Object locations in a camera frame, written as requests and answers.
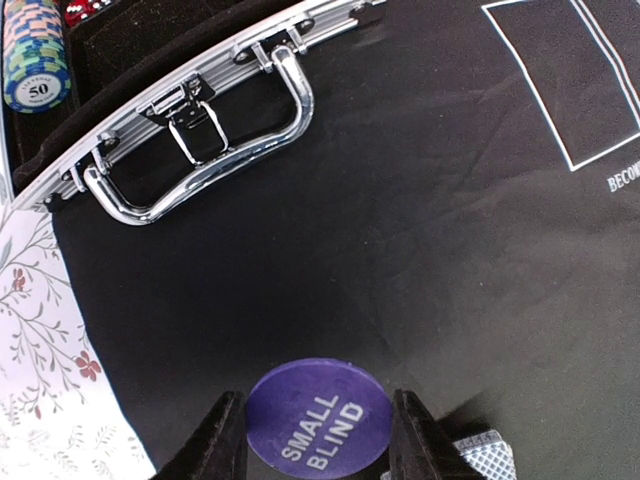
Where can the long poker chip stack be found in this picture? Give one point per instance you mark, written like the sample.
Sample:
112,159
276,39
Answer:
35,75

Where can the purple small blind button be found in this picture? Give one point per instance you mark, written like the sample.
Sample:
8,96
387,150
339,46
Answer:
318,418

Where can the aluminium poker chip case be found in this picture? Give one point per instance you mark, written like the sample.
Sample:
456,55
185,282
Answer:
180,102

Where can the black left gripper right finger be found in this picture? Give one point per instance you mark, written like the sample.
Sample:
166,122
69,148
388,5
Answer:
419,448

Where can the blue patterned card deck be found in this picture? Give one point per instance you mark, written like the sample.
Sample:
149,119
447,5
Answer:
489,455

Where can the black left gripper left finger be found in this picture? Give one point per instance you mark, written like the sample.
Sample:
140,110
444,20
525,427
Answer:
217,449

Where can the black poker mat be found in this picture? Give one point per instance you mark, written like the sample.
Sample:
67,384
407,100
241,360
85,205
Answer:
461,219

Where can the red dice row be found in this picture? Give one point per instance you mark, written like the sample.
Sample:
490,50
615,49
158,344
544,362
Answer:
78,11

